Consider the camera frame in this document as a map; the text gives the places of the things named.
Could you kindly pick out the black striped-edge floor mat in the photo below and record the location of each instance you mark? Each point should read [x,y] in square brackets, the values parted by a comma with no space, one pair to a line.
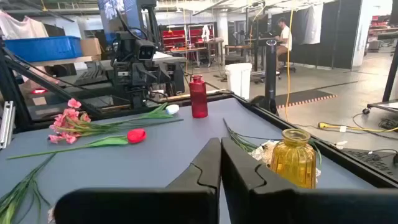
[298,97]

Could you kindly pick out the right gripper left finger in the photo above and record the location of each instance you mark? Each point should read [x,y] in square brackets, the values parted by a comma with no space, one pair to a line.
[140,208]

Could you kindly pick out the blue plastic bin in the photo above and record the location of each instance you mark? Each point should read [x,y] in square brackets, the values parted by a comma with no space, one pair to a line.
[43,48]

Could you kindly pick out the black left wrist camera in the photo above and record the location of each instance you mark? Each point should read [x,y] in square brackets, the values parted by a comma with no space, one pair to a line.
[145,49]

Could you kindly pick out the red ribbed glass vase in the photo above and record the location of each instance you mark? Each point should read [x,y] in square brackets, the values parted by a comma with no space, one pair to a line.
[199,99]

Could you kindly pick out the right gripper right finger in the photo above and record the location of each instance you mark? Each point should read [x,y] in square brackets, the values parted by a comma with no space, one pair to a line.
[311,208]

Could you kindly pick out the pink artificial flower bunch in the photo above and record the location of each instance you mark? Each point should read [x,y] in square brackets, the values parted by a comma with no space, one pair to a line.
[71,116]

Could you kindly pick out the black partition panel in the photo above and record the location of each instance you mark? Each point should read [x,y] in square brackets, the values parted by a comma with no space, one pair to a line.
[342,37]

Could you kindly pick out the wooden shelf board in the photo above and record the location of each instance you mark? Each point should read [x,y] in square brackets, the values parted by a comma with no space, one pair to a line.
[62,60]

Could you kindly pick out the white pillar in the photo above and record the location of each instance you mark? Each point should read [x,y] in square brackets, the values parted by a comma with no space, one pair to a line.
[222,31]

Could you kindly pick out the white artificial tulip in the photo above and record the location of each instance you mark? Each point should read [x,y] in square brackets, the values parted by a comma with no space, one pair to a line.
[172,109]

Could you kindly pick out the brown cardboard box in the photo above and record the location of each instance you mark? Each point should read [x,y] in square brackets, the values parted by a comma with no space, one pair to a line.
[90,46]

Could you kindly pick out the black wheeled stand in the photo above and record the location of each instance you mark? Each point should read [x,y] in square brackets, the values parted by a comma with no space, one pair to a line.
[390,77]

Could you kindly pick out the black pole stand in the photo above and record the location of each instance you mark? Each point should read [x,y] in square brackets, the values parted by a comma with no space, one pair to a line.
[270,71]

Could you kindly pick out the person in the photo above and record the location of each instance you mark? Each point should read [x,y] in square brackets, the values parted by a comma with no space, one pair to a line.
[285,37]

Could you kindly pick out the red artificial tulip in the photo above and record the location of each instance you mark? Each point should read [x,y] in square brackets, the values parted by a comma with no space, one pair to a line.
[136,136]

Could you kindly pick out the silver metal bracket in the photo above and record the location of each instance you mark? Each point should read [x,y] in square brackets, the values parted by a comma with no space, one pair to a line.
[7,124]

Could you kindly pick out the wooden work table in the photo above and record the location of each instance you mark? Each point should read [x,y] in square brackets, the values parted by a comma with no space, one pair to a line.
[186,49]

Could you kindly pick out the yellow ribbed glass vase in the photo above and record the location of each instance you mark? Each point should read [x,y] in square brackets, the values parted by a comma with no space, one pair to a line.
[292,165]

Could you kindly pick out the black aluminium table frame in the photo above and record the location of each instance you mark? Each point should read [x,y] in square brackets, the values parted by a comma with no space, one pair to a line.
[12,93]

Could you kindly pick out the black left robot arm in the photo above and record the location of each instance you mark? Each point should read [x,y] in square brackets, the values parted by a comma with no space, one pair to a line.
[153,28]

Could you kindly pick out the white artificial flower bunch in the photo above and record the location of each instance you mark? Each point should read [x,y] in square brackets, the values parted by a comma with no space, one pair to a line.
[12,199]
[264,152]

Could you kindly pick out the red storage cabinet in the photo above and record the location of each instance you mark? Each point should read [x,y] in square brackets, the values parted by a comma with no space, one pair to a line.
[174,37]

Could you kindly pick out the white hanging cloth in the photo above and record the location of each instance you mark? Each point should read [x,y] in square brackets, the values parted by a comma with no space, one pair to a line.
[18,29]
[312,25]

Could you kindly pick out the black office chair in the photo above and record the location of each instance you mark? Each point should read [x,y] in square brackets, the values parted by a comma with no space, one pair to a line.
[284,65]

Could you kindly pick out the white trash bin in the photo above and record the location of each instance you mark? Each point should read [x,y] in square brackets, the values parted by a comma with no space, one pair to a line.
[237,81]

